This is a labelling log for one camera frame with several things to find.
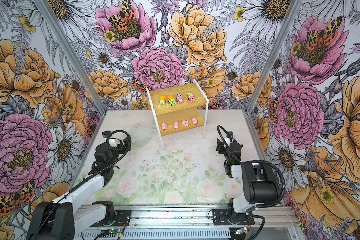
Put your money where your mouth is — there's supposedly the pink toy pig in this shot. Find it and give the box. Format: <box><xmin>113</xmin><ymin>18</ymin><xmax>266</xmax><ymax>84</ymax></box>
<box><xmin>173</xmin><ymin>121</ymin><xmax>180</xmax><ymax>130</ymax></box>
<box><xmin>182</xmin><ymin>120</ymin><xmax>189</xmax><ymax>127</ymax></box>
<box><xmin>192</xmin><ymin>117</ymin><xmax>198</xmax><ymax>126</ymax></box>
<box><xmin>161</xmin><ymin>122</ymin><xmax>168</xmax><ymax>131</ymax></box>

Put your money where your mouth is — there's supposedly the pink toy truck green top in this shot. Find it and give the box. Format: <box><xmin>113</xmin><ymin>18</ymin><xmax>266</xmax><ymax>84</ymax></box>
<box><xmin>188</xmin><ymin>92</ymin><xmax>196</xmax><ymax>103</ymax></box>

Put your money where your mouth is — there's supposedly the pink toy truck blue top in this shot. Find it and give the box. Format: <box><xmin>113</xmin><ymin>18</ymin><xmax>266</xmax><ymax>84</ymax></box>
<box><xmin>177</xmin><ymin>93</ymin><xmax>184</xmax><ymax>105</ymax></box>

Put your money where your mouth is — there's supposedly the green orange toy truck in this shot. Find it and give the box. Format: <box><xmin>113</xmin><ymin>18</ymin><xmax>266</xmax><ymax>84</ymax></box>
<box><xmin>159</xmin><ymin>96</ymin><xmax>166</xmax><ymax>107</ymax></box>
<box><xmin>168</xmin><ymin>95</ymin><xmax>177</xmax><ymax>106</ymax></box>

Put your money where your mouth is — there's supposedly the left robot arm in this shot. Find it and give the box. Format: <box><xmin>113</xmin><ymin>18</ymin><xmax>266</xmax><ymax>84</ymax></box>
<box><xmin>26</xmin><ymin>130</ymin><xmax>132</xmax><ymax>240</ymax></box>

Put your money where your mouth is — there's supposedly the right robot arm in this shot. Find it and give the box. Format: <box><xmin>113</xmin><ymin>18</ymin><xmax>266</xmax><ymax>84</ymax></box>
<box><xmin>216</xmin><ymin>126</ymin><xmax>286</xmax><ymax>225</ymax></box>

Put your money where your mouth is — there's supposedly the two-tier bamboo white shelf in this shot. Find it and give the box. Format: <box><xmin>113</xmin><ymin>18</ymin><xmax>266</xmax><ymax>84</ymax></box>
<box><xmin>147</xmin><ymin>80</ymin><xmax>209</xmax><ymax>150</ymax></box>

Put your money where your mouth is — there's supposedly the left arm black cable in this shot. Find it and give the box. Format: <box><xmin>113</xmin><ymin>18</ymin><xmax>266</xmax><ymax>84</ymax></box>
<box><xmin>41</xmin><ymin>129</ymin><xmax>133</xmax><ymax>235</ymax></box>

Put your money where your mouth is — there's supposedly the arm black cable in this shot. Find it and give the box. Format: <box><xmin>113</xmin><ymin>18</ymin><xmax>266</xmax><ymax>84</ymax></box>
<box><xmin>41</xmin><ymin>129</ymin><xmax>133</xmax><ymax>235</ymax></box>
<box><xmin>216</xmin><ymin>125</ymin><xmax>286</xmax><ymax>208</ymax></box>

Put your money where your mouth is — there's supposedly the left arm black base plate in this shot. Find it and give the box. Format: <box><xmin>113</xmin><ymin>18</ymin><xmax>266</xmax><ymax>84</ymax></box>
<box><xmin>107</xmin><ymin>210</ymin><xmax>132</xmax><ymax>227</ymax></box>

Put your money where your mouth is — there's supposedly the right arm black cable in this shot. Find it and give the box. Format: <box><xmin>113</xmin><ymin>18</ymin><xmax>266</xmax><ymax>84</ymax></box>
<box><xmin>216</xmin><ymin>125</ymin><xmax>286</xmax><ymax>208</ymax></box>

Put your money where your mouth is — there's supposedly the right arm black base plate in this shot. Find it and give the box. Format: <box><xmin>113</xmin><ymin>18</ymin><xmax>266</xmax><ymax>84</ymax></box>
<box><xmin>208</xmin><ymin>209</ymin><xmax>255</xmax><ymax>226</ymax></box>

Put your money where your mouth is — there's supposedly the aluminium front rail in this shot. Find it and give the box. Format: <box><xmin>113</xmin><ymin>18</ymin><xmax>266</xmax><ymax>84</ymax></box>
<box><xmin>77</xmin><ymin>205</ymin><xmax>299</xmax><ymax>230</ymax></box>

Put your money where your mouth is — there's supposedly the white vented cable duct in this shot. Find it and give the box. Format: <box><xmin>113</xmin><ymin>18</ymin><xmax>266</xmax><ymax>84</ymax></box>
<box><xmin>75</xmin><ymin>228</ymin><xmax>231</xmax><ymax>240</ymax></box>

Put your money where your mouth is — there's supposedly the left aluminium corner post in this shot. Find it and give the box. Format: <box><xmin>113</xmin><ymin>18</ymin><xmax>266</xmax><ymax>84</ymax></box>
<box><xmin>32</xmin><ymin>0</ymin><xmax>107</xmax><ymax>116</ymax></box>

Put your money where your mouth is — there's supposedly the aluminium corner post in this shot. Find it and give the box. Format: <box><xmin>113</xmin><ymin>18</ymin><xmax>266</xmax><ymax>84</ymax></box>
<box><xmin>245</xmin><ymin>0</ymin><xmax>304</xmax><ymax>115</ymax></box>
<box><xmin>32</xmin><ymin>0</ymin><xmax>107</xmax><ymax>116</ymax></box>

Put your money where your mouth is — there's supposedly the right aluminium corner post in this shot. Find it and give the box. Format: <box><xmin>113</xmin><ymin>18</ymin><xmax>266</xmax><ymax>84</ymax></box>
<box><xmin>245</xmin><ymin>0</ymin><xmax>304</xmax><ymax>115</ymax></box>

